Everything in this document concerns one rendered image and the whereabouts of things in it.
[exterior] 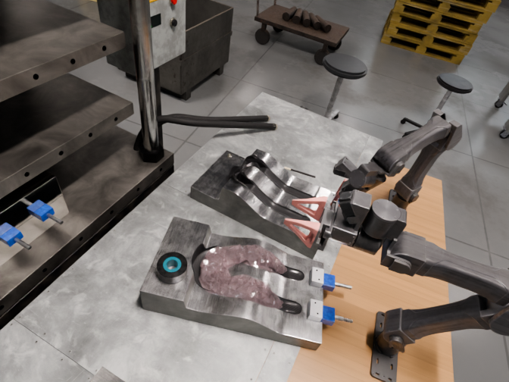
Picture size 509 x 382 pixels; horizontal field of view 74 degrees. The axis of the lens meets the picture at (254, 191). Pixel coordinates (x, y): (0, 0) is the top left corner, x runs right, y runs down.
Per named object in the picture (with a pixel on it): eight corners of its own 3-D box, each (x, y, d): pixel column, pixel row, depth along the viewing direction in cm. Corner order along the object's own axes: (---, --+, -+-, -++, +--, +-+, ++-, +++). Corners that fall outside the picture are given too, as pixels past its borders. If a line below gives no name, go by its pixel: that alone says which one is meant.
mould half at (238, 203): (335, 211, 133) (346, 188, 124) (312, 259, 116) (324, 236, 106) (225, 161, 145) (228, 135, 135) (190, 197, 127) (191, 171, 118)
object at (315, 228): (284, 217, 70) (328, 233, 69) (293, 195, 75) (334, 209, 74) (278, 237, 75) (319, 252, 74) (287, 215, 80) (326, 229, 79)
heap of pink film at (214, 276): (288, 262, 107) (294, 248, 101) (281, 315, 94) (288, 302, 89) (207, 243, 107) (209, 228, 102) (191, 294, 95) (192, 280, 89)
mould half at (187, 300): (319, 271, 113) (329, 252, 105) (316, 351, 95) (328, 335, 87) (173, 236, 114) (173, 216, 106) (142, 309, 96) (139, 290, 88)
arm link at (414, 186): (404, 203, 130) (451, 135, 107) (391, 191, 134) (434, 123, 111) (413, 198, 133) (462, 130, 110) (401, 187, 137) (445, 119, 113)
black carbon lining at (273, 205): (320, 202, 126) (329, 185, 119) (305, 232, 115) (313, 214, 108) (239, 164, 134) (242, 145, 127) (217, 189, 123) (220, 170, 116)
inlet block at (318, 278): (348, 284, 108) (354, 276, 104) (348, 299, 105) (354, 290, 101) (307, 275, 108) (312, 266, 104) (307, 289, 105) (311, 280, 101)
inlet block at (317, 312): (348, 317, 100) (355, 308, 97) (349, 333, 97) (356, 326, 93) (305, 306, 101) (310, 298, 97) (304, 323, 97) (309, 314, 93)
